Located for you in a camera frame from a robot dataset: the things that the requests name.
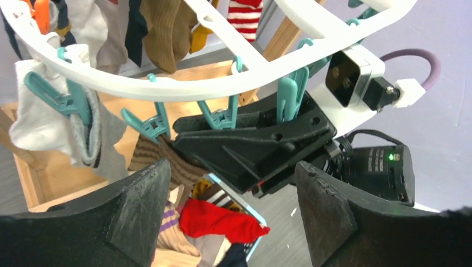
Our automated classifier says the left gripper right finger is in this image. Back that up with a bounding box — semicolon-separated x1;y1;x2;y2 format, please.
295;161;471;266

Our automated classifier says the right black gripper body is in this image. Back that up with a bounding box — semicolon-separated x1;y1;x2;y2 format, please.
254;93;341;196

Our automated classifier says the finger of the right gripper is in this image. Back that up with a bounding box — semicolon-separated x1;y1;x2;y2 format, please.
173;101;310;134
174;117;337;193

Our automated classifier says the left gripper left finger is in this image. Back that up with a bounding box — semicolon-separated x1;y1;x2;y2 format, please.
1;160;171;266

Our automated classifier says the teal clothes clip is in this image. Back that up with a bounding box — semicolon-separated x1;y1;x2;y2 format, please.
277;66;309;124

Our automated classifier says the white oval clip hanger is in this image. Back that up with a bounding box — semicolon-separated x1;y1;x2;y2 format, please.
1;1;415;102

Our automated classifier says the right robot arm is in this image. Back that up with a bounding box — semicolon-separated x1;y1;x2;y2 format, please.
173;93;415;206

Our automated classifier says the wooden hanger stand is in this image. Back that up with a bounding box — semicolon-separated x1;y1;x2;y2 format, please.
0;0;327;214

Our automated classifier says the purple striped beige sock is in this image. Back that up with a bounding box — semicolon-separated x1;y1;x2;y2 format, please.
151;201;201;267

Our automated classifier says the brown striped hanging sock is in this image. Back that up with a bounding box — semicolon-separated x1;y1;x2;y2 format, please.
128;135;210;190

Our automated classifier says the red sock in basket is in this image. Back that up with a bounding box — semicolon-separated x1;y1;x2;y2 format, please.
179;199;271;243

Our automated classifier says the light blue plastic basket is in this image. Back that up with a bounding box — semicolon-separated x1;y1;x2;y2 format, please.
204;174;268;262

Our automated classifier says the grey sock in basket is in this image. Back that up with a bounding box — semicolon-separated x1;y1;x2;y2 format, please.
187;234;232;267

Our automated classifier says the navy sock in basket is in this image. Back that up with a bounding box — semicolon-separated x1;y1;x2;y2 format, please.
217;243;257;267

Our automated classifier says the red white striped sock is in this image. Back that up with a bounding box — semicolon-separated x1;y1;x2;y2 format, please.
227;0;263;43

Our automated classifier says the grey white hanging sock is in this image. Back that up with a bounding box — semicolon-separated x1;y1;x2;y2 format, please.
9;60;128;182

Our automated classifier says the black hanging sock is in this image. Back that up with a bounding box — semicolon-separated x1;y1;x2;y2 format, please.
125;0;148;67

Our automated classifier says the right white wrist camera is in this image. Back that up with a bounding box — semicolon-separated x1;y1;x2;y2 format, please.
308;44;426;137

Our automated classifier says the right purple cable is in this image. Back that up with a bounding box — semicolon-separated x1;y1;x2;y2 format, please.
380;48;442;91

